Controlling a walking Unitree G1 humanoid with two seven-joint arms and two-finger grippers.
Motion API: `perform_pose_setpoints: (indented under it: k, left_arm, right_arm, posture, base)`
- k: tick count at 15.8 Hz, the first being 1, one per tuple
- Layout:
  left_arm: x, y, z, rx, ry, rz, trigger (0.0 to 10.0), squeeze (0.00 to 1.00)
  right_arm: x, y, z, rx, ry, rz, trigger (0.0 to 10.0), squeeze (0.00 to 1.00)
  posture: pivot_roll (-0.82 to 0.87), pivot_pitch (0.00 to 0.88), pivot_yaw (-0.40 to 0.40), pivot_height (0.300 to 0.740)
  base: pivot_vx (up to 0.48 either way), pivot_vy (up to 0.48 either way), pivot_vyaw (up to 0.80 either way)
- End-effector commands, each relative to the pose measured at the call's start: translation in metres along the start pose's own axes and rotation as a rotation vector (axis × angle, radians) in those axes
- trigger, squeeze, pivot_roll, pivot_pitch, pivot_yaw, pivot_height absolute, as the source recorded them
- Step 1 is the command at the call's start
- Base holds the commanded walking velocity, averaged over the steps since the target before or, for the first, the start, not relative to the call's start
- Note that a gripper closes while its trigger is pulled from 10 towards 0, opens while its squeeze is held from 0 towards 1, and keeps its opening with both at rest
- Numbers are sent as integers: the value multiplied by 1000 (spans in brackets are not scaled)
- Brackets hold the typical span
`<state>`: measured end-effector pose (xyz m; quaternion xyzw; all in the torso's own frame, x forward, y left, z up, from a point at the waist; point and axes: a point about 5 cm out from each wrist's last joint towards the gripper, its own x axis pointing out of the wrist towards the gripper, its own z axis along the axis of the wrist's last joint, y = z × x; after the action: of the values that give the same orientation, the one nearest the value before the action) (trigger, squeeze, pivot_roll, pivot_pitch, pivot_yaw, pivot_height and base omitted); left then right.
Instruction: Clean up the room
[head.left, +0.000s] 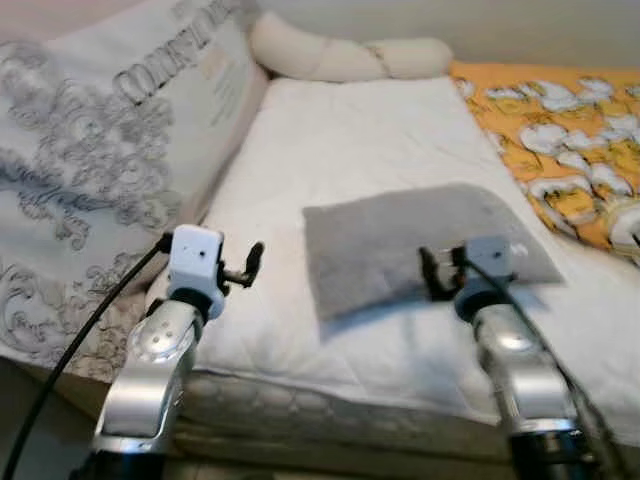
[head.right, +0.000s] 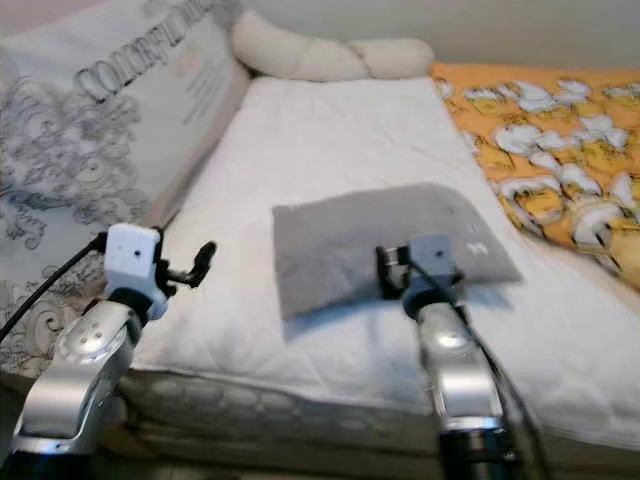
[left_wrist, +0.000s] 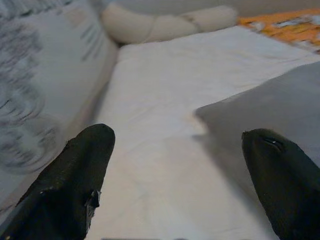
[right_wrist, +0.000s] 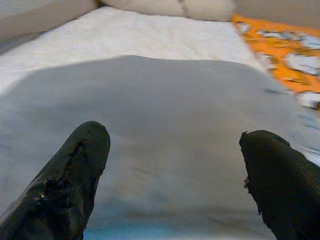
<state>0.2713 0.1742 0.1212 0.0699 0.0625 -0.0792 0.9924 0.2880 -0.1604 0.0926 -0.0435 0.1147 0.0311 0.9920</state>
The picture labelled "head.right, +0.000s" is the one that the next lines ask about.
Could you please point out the grey bear face pillow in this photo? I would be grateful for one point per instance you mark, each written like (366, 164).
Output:
(340, 245)

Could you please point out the yellow cartoon egg blanket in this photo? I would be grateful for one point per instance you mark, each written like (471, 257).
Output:
(540, 140)

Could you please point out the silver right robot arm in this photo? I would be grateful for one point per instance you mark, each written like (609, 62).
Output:
(460, 370)

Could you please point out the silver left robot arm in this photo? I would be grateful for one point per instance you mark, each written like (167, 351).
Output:
(75, 375)

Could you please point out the white quilted mattress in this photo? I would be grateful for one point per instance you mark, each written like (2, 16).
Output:
(360, 130)

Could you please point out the grey patterned printed headboard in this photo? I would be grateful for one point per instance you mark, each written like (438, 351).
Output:
(80, 140)

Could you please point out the beige bed base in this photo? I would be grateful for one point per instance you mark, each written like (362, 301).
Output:
(310, 464)

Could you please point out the beige bolster pillow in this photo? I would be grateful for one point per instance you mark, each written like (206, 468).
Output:
(320, 55)

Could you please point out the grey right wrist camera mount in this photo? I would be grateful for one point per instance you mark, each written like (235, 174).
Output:
(432, 256)

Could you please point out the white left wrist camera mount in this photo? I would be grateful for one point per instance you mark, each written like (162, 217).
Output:
(132, 262)

